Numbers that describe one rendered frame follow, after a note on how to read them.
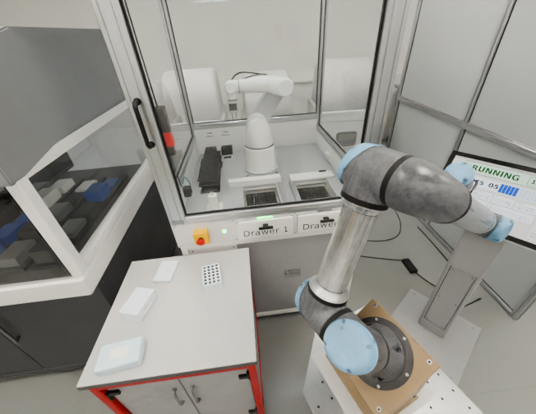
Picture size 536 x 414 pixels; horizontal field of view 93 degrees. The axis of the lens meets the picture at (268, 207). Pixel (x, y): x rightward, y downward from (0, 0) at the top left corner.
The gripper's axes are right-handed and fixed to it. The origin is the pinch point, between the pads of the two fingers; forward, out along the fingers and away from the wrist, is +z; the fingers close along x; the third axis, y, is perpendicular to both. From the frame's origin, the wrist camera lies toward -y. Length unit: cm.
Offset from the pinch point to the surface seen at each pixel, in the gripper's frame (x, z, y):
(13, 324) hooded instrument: 131, -93, -146
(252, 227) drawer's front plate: 70, -29, -50
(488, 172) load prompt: -2.9, 14.7, 19.9
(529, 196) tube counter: -18.8, 14.7, 14.3
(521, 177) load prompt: -13.6, 14.7, 20.9
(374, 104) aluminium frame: 38, -29, 21
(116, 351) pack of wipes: 60, -79, -103
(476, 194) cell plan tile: -2.9, 14.7, 9.1
